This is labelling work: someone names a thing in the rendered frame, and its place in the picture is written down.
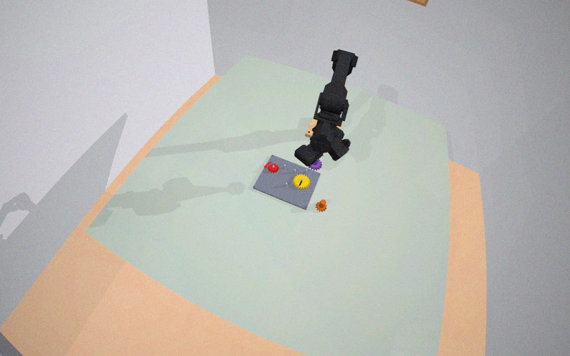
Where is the purple gear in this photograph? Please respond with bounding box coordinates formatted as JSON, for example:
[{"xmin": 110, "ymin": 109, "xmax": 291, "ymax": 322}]
[{"xmin": 309, "ymin": 159, "xmax": 322, "ymax": 170}]

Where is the yellow gear with black stripe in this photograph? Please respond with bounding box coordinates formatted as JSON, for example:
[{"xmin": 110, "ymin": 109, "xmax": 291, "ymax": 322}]
[{"xmin": 293, "ymin": 174, "xmax": 310, "ymax": 189}]

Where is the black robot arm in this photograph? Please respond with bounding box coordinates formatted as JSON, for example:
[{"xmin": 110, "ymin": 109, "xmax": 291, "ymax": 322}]
[{"xmin": 310, "ymin": 49, "xmax": 358, "ymax": 161}]

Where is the orange gear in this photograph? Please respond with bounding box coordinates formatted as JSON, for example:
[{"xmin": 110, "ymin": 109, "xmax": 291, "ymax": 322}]
[{"xmin": 315, "ymin": 199, "xmax": 327, "ymax": 212}]

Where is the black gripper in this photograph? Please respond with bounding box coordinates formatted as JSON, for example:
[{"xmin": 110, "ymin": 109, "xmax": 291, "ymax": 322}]
[{"xmin": 294, "ymin": 127, "xmax": 344, "ymax": 167}]

